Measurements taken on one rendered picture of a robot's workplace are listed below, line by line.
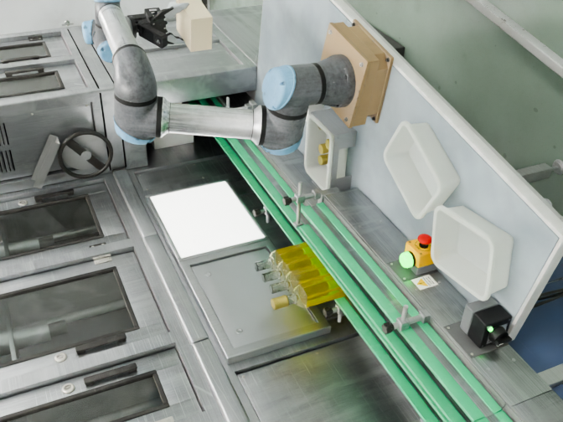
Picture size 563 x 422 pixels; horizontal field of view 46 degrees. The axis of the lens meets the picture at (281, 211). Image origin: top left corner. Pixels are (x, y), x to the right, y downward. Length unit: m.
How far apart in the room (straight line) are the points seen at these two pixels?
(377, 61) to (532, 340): 0.83
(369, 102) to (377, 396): 0.83
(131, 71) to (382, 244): 0.85
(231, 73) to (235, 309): 1.08
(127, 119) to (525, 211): 1.05
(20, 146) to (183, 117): 1.00
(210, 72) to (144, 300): 1.01
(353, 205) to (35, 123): 1.27
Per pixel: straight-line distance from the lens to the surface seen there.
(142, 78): 1.85
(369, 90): 1.92
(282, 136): 1.92
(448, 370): 1.68
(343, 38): 1.96
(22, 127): 2.72
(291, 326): 2.08
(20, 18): 5.45
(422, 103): 1.82
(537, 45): 2.30
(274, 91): 1.85
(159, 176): 2.82
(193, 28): 2.32
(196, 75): 2.76
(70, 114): 2.72
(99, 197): 2.75
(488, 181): 1.65
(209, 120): 1.90
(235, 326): 2.08
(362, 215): 2.07
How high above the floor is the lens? 1.77
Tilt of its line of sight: 21 degrees down
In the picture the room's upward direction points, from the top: 103 degrees counter-clockwise
